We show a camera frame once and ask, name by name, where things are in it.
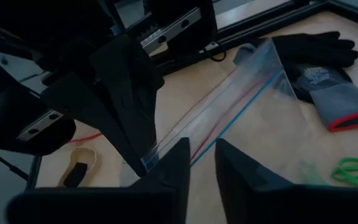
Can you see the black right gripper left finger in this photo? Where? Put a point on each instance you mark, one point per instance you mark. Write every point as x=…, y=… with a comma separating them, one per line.
x=104, y=205

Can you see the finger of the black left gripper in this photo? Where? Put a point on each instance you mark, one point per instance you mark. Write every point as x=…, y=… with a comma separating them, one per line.
x=82, y=102
x=129, y=93

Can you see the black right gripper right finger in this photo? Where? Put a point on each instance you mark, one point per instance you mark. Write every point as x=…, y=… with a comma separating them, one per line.
x=275, y=205

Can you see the green rubber band tangle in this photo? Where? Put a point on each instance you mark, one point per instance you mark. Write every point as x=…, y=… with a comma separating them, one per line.
x=353, y=174

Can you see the clear plastic zipper bag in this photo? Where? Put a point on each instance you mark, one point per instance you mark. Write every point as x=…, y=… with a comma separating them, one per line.
x=228, y=102

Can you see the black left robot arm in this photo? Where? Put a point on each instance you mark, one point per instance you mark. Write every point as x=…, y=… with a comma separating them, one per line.
x=26, y=21

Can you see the small black block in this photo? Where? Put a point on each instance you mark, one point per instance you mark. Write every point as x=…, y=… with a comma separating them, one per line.
x=75, y=175

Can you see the black and green bag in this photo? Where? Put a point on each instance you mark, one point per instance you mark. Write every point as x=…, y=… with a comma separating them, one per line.
x=337, y=99

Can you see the grey metal bracket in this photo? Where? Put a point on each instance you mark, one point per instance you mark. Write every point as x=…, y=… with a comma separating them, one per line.
x=209, y=46

